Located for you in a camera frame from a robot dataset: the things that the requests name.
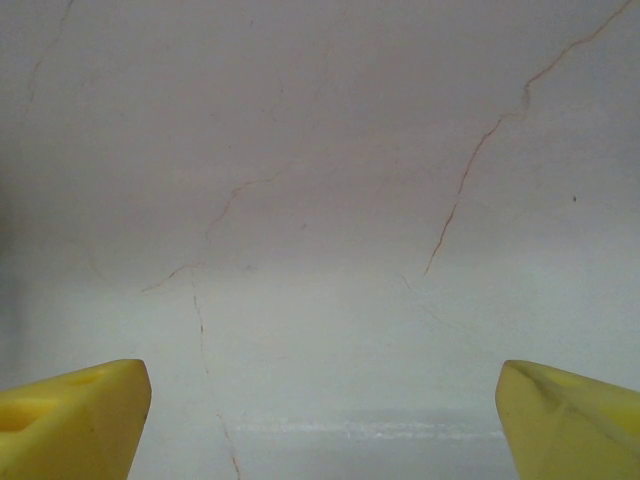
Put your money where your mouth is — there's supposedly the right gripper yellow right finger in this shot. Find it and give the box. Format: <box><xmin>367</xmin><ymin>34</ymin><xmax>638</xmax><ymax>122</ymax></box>
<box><xmin>495</xmin><ymin>359</ymin><xmax>640</xmax><ymax>480</ymax></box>

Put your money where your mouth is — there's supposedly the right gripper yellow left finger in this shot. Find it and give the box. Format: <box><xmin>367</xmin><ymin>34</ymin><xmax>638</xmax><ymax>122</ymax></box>
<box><xmin>0</xmin><ymin>358</ymin><xmax>153</xmax><ymax>480</ymax></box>

